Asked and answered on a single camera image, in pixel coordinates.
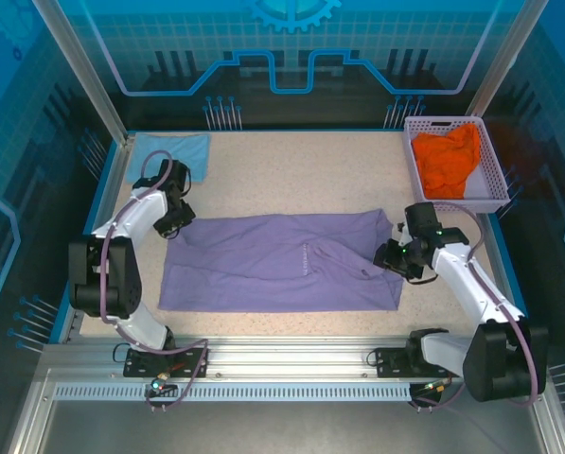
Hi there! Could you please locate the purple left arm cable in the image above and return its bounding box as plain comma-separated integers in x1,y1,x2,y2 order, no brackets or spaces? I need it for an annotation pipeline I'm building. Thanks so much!
99,149,212,412

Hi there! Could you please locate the aluminium front rail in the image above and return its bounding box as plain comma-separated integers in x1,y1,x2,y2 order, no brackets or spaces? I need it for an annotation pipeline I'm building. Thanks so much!
40,336,546,379

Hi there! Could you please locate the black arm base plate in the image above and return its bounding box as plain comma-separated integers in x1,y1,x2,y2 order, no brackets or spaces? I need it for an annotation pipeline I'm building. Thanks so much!
373,346,462,379
123,346,211,379

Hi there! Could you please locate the orange t-shirt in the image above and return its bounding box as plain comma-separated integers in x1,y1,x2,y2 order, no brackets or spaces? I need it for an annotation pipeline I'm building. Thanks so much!
413,123,483,200

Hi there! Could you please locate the light blue folded t-shirt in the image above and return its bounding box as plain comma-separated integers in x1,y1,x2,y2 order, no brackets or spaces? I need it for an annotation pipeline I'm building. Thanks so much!
124,133,211,185

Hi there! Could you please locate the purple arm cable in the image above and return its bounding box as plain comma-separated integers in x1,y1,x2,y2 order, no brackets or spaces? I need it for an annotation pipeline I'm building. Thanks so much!
407,201,539,412
99,149,212,412

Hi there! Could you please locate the lavender plastic basket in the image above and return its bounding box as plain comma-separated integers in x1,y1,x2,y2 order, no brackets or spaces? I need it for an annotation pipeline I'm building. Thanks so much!
403,115,513,214

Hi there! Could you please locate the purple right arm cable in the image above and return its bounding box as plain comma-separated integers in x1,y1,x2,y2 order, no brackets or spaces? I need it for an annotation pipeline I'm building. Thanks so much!
407,201,539,412

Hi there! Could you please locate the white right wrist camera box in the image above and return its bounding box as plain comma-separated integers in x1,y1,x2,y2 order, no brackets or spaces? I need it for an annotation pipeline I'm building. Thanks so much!
395,219,414,247

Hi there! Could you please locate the purple printed t-shirt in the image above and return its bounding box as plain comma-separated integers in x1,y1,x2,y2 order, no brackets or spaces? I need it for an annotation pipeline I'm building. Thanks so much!
157,207,405,314

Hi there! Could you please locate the aluminium frame post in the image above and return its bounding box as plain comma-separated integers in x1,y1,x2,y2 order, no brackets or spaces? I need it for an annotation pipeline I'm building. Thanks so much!
29,0,134,146
465,0,552,130

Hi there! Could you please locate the slotted grey cable duct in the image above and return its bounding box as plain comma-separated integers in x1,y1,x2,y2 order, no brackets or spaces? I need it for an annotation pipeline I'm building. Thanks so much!
53,383,414,402

